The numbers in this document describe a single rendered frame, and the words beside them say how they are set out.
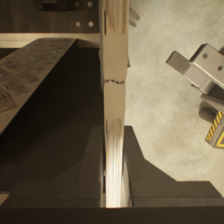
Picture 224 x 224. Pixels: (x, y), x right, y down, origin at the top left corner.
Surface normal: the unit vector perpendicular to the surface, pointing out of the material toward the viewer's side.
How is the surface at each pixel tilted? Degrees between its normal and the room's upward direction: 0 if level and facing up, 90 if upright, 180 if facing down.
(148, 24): 0
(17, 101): 80
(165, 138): 0
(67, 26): 0
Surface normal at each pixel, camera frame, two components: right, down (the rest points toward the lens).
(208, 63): -0.04, 0.29
